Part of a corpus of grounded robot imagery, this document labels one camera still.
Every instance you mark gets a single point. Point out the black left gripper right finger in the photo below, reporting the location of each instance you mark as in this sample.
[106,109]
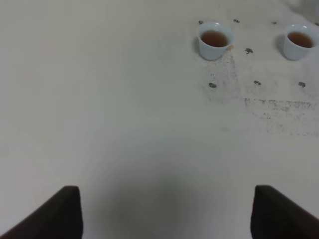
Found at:
[274,216]

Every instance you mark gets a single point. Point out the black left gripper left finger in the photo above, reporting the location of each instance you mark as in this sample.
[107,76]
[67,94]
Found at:
[60,217]

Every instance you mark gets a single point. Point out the right light blue teacup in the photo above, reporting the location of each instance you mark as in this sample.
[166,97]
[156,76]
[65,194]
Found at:
[299,41]

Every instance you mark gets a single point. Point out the light blue teacup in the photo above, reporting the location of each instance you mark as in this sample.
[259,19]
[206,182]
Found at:
[214,39]
[299,41]

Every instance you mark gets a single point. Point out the left light blue teacup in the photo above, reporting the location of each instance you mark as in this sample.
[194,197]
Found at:
[214,39]

